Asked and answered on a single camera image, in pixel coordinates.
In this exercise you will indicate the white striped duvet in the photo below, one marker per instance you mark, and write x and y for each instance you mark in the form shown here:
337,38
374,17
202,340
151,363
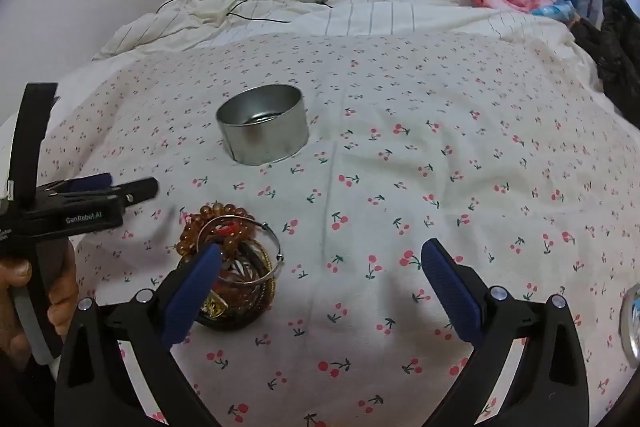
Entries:
400,12

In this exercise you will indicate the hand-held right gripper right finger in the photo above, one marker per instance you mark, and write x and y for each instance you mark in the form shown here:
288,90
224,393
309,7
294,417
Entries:
452,292

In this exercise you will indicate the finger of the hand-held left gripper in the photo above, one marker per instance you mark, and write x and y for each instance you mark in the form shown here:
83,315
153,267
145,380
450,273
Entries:
90,183
140,189

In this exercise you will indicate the cherry print blanket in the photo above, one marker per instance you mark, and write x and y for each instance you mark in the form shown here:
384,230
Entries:
400,207

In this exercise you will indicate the round metal lid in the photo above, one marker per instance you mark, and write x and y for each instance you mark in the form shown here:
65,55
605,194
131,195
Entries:
632,322

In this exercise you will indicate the person's left hand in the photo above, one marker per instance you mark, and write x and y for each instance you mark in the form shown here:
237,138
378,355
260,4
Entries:
62,292

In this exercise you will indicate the light blue bottle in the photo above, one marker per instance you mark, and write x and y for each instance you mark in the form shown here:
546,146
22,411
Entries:
555,10

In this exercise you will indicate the silver bangle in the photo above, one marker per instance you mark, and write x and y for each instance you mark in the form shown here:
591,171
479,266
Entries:
260,278

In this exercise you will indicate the round metal tin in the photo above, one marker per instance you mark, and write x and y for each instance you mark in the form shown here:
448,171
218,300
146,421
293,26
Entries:
270,142

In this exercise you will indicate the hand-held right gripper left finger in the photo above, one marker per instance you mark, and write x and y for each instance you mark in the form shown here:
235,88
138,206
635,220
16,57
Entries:
195,292

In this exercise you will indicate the black clothing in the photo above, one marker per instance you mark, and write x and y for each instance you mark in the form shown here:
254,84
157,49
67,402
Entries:
615,47

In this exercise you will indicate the gold patterned bangle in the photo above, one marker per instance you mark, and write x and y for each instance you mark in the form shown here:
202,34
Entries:
214,305

